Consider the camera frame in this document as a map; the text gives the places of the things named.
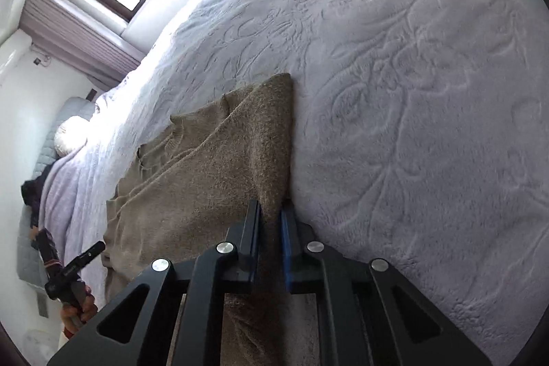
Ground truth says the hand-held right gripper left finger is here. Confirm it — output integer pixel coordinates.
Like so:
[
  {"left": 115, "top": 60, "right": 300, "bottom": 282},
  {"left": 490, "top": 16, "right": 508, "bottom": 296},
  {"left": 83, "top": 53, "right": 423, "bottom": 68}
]
[{"left": 47, "top": 200, "right": 262, "bottom": 366}]

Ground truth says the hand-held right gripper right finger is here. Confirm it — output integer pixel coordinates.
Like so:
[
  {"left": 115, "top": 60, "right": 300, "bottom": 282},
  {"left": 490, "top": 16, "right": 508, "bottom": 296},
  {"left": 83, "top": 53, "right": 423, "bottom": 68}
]
[{"left": 280, "top": 203, "right": 494, "bottom": 366}]

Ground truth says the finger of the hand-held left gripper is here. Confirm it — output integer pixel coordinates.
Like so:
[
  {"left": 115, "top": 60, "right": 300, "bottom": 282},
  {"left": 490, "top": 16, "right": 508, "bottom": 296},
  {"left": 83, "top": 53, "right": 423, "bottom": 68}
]
[{"left": 63, "top": 241, "right": 106, "bottom": 278}]

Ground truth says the brown knitted sweater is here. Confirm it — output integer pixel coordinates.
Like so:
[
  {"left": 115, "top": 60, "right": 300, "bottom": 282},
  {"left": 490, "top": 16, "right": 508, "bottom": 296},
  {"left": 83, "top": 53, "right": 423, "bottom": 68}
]
[{"left": 102, "top": 73, "right": 319, "bottom": 366}]

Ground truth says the person's left hand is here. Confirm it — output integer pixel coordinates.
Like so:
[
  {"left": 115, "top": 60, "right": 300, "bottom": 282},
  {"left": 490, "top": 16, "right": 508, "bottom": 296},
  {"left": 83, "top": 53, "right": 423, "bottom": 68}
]
[{"left": 60, "top": 286, "right": 98, "bottom": 338}]

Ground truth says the dark cloth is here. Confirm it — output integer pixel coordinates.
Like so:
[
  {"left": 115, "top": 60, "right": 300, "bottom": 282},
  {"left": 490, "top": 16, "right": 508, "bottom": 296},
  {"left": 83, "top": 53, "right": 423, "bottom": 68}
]
[{"left": 21, "top": 162, "right": 56, "bottom": 228}]

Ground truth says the grey quilted headboard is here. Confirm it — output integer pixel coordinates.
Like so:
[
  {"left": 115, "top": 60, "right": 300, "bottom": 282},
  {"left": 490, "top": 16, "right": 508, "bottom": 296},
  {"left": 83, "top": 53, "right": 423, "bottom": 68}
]
[{"left": 16, "top": 97, "right": 97, "bottom": 287}]

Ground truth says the white pillow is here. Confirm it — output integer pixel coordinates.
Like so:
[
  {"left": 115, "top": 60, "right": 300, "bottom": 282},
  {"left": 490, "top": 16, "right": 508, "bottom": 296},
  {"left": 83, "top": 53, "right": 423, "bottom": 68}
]
[{"left": 54, "top": 116, "right": 93, "bottom": 157}]

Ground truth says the pale embossed bed blanket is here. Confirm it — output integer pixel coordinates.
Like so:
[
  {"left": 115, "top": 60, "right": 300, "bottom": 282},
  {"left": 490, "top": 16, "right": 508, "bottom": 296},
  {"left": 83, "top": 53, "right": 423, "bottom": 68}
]
[{"left": 39, "top": 0, "right": 549, "bottom": 366}]

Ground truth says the pleated mauve curtain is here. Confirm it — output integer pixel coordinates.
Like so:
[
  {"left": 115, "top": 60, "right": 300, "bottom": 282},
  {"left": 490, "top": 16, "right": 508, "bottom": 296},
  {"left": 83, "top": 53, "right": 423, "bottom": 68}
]
[{"left": 21, "top": 0, "right": 147, "bottom": 90}]

